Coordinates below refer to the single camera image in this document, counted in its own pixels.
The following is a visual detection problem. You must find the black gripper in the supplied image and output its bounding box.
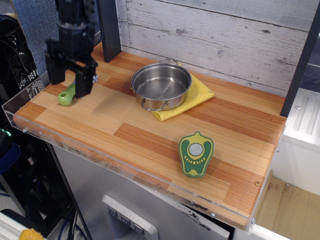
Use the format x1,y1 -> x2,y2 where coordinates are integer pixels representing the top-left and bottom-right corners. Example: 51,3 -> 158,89
45,23 -> 98,99

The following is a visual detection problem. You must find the green handled grey spatula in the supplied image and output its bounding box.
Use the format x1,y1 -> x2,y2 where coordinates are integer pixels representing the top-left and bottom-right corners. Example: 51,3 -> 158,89
57,80 -> 76,106

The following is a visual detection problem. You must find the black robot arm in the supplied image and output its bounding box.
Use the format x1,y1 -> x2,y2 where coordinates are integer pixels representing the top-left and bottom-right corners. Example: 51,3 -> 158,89
45,0 -> 98,98

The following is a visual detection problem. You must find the black plastic crate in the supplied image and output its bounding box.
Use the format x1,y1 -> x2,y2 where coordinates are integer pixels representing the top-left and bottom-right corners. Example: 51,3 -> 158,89
0,13 -> 39,90

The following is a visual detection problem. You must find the stainless steel pot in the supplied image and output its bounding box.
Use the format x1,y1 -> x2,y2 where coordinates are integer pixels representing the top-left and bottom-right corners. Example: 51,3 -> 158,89
131,61 -> 193,112

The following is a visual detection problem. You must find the green toy pepper half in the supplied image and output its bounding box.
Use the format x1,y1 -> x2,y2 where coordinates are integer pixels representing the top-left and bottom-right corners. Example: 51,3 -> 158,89
178,131 -> 214,178

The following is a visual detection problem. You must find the clear acrylic table guard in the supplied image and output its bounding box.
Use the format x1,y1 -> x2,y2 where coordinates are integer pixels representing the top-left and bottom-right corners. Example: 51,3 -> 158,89
3,44 -> 286,231

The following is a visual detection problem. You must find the grey button panel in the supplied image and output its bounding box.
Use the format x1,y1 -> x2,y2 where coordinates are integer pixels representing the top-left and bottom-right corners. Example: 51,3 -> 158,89
101,194 -> 159,240

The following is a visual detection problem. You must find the dark grey left post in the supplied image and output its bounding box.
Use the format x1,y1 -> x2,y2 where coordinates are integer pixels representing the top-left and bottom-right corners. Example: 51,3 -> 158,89
96,0 -> 122,63

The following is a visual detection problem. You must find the dark grey post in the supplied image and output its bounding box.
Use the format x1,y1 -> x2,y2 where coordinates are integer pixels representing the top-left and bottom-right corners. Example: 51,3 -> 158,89
96,0 -> 122,63
280,1 -> 320,118

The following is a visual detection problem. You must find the dark grey right post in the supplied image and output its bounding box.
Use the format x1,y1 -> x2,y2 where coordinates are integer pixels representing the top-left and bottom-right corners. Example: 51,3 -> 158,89
280,1 -> 320,118

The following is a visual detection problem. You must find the white aluminium rail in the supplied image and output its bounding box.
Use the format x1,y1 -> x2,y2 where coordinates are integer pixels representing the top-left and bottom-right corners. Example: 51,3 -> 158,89
284,88 -> 320,147

